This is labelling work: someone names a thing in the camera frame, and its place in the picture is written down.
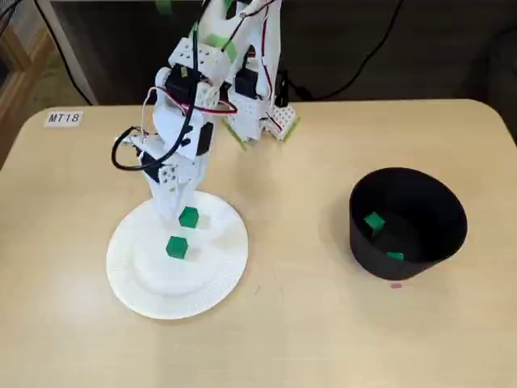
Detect wooden furniture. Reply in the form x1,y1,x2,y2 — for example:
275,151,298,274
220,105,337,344
0,15,56,162

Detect black power cable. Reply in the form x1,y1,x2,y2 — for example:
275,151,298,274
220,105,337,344
288,0,405,101

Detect thin black cable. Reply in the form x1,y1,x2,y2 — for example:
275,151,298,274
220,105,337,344
32,0,93,105

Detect wrist camera on white bracket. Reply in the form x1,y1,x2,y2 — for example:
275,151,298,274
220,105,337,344
115,128,162,161

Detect white paper plate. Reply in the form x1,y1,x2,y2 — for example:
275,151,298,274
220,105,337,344
105,189,249,321

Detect white MT18 label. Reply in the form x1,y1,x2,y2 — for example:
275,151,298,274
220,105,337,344
43,111,83,127

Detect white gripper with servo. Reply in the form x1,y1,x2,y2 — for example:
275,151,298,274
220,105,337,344
139,154,211,222

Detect white furniture leg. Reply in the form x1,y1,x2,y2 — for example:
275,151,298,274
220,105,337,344
38,0,99,106

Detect black pot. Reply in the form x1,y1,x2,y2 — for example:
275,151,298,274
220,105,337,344
347,167,469,281

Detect black camera cable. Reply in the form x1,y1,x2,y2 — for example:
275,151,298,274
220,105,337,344
111,19,203,171

